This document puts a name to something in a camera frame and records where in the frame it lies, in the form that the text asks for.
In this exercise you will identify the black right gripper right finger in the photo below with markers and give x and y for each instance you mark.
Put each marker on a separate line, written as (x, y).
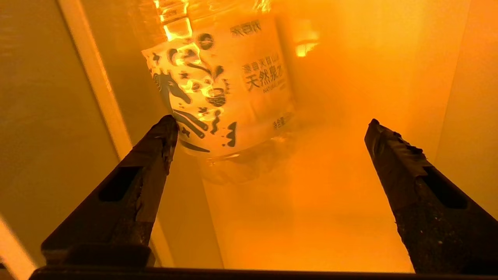
(432, 221)

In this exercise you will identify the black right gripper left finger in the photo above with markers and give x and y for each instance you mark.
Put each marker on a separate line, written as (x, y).
(124, 198)

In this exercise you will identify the white cabinet drawer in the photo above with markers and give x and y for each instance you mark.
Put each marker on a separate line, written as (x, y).
(350, 175)

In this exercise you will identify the clear grey-capped water bottle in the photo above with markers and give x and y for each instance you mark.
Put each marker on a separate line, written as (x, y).
(249, 97)

